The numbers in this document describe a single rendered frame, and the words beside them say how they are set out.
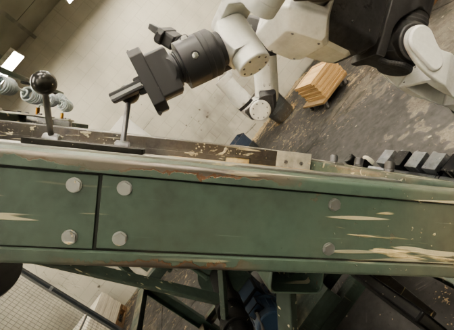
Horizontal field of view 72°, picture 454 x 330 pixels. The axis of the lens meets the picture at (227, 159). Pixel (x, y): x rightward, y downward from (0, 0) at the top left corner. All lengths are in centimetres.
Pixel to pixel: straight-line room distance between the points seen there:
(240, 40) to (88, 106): 577
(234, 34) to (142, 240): 40
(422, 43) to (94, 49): 584
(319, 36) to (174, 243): 69
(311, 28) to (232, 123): 542
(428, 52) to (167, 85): 77
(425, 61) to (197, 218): 88
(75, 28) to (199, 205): 633
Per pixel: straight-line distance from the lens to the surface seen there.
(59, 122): 182
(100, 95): 626
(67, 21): 667
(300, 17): 87
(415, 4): 113
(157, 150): 99
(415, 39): 107
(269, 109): 115
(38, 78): 57
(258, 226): 35
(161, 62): 58
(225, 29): 60
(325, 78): 415
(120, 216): 34
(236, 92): 117
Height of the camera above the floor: 133
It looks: 11 degrees down
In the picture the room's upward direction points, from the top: 51 degrees counter-clockwise
